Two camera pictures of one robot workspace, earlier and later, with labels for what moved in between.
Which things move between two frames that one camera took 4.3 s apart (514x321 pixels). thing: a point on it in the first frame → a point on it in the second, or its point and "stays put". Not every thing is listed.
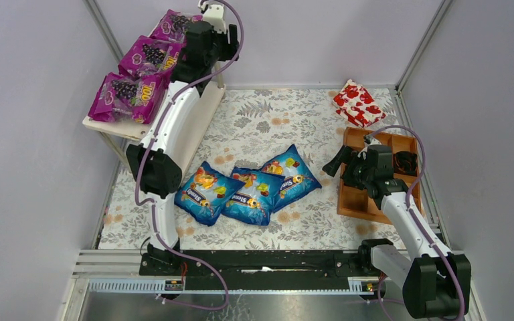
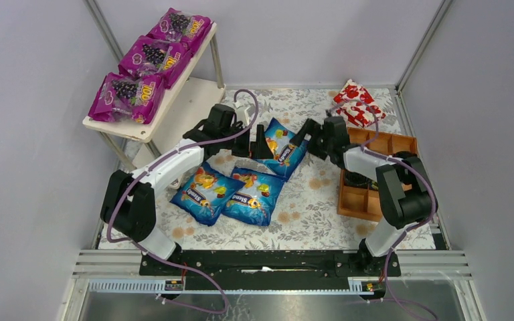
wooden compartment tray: (353, 200) stays put
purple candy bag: (119, 96) stays put
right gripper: (347, 160) → (314, 139)
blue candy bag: (299, 181) → (286, 154)
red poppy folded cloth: (354, 103) stays put
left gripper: (184, 67) → (243, 144)
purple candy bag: (147, 57) stays put
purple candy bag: (173, 26) stays put
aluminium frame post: (423, 45) stays put
